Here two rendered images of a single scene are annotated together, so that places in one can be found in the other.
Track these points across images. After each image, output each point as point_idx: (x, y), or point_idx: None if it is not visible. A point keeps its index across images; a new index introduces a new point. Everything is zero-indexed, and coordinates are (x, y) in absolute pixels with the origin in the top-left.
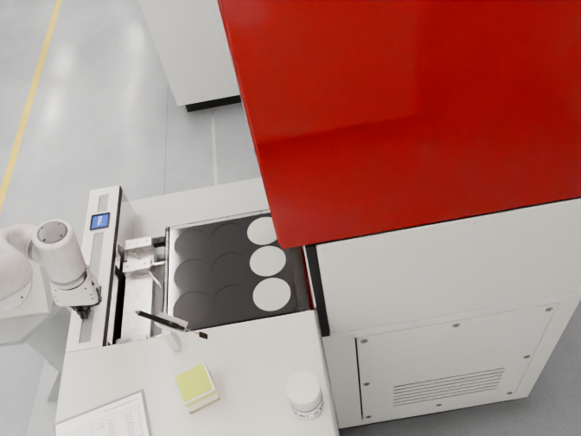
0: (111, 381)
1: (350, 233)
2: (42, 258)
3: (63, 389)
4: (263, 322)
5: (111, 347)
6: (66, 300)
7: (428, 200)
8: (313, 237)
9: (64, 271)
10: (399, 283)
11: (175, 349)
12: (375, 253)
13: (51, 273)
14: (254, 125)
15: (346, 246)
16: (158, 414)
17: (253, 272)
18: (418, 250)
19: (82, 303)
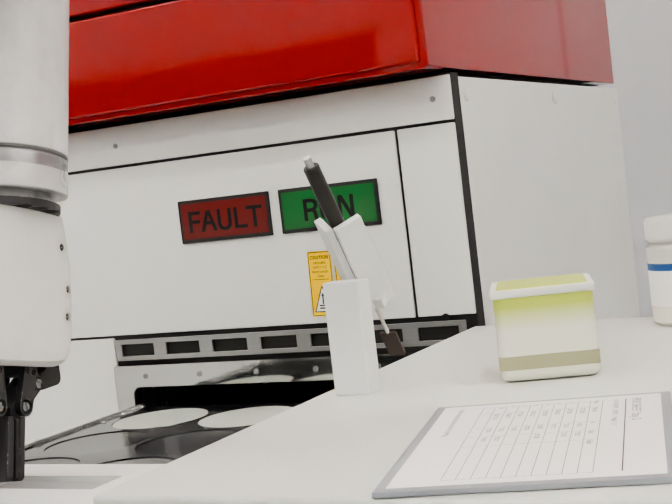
0: (339, 441)
1: (477, 56)
2: (19, 8)
3: (246, 491)
4: (436, 346)
5: (212, 445)
6: (6, 307)
7: (517, 10)
8: (451, 45)
9: (63, 86)
10: (531, 251)
11: (374, 384)
12: (503, 135)
13: (27, 93)
14: None
15: (480, 95)
16: (551, 397)
17: (254, 424)
18: (531, 147)
19: (41, 340)
